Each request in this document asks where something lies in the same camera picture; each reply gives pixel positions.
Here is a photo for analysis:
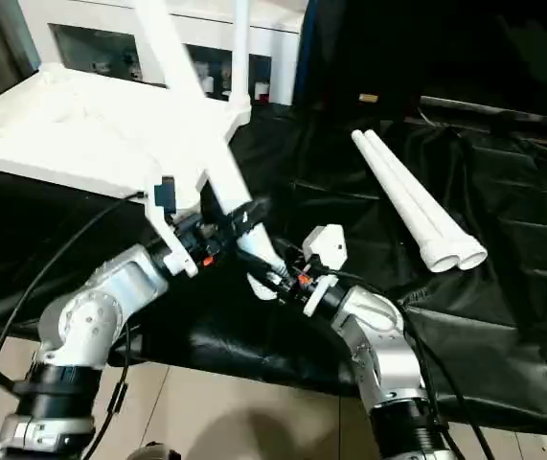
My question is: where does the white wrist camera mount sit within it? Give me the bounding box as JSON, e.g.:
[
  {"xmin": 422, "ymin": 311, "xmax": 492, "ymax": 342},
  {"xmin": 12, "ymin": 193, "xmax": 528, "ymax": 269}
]
[
  {"xmin": 301, "ymin": 223, "xmax": 350, "ymax": 318},
  {"xmin": 142, "ymin": 157, "xmax": 207, "ymax": 279}
]

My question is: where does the white plastic table leg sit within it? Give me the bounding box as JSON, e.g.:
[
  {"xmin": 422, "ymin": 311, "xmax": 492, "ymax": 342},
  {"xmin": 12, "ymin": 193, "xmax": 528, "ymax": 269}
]
[
  {"xmin": 363, "ymin": 128, "xmax": 489, "ymax": 270},
  {"xmin": 128, "ymin": 0, "xmax": 287, "ymax": 301},
  {"xmin": 232, "ymin": 0, "xmax": 254, "ymax": 110},
  {"xmin": 352, "ymin": 131, "xmax": 462, "ymax": 275}
]

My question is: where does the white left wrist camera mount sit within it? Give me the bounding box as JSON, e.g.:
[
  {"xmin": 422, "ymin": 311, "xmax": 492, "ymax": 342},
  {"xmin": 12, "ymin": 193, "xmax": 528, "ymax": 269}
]
[{"xmin": 142, "ymin": 157, "xmax": 207, "ymax": 279}]

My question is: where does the dark low bench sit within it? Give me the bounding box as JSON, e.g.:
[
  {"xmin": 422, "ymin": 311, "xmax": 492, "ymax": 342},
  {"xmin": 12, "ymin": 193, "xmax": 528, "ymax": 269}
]
[{"xmin": 419, "ymin": 95, "xmax": 547, "ymax": 127}]

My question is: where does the white plastic table top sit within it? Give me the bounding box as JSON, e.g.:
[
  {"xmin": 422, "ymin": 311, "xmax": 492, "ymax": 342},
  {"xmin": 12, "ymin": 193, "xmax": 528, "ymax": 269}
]
[{"xmin": 0, "ymin": 61, "xmax": 254, "ymax": 222}]

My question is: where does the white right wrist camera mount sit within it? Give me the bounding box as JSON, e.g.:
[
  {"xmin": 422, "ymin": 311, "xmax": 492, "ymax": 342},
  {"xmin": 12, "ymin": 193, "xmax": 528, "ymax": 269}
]
[{"xmin": 301, "ymin": 223, "xmax": 350, "ymax": 318}]

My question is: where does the black speaker with gold label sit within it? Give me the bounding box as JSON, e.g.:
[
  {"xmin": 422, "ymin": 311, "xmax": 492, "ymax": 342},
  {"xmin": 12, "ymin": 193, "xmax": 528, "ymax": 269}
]
[{"xmin": 291, "ymin": 0, "xmax": 547, "ymax": 122}]

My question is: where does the black mat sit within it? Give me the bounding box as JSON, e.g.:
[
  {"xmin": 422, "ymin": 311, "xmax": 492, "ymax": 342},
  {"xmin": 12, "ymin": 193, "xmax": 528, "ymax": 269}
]
[{"xmin": 0, "ymin": 98, "xmax": 547, "ymax": 435}]

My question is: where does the white glass-door cabinet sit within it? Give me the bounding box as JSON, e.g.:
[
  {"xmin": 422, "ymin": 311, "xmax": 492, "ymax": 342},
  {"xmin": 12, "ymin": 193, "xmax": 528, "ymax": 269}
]
[{"xmin": 11, "ymin": 0, "xmax": 304, "ymax": 105}]

